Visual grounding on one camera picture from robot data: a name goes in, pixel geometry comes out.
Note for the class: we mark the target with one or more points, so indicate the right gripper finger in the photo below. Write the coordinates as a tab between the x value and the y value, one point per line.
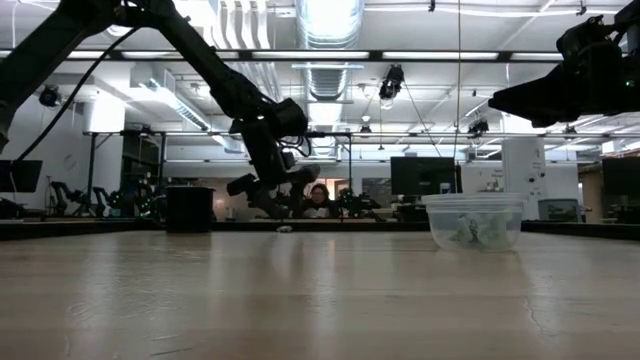
547	92
520	112

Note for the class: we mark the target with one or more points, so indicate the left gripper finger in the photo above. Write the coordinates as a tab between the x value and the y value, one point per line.
298	197
265	202

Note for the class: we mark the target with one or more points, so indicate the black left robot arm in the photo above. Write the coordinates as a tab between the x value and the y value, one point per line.
200	55

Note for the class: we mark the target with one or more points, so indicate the background black robot arm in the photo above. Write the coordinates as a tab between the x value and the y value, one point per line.
357	202
75	195

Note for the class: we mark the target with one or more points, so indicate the person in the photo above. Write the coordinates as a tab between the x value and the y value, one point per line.
320	192

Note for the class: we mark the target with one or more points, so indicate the black ceiling spotlight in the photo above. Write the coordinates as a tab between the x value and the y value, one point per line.
477	127
48	95

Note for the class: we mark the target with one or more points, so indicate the small ceiling lamp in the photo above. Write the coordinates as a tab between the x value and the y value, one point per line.
365	129

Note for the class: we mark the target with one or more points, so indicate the clear plastic bowl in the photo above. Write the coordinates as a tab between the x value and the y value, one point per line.
475	199

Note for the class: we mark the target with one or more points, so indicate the white LED light strip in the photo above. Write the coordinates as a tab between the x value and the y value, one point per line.
440	55
310	54

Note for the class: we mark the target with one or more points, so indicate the black monitor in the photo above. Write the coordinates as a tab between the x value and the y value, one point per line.
422	175
22	175
621	187

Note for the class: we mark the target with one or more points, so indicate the grey bin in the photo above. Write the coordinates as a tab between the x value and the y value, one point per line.
560	210

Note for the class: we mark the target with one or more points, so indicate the wooden cabinet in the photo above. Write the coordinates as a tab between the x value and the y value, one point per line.
591	195

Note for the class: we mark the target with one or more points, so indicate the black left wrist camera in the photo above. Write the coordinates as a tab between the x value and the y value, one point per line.
287	160

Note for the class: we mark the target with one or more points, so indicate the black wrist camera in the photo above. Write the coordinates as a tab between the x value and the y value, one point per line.
287	160
582	40

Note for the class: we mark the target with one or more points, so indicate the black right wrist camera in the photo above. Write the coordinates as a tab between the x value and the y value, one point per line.
582	40

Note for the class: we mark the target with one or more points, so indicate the black aluminium station frame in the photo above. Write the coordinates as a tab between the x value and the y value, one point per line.
350	226

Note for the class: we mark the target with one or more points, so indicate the background black station frame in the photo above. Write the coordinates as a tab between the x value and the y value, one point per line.
330	134

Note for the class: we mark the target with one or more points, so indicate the black overhead camera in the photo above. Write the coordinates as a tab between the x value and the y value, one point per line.
392	82

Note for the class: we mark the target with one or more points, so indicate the silver ceiling air duct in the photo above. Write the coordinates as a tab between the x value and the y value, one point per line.
327	30

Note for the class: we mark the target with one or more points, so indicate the black shelving frame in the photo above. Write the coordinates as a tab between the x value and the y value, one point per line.
92	165

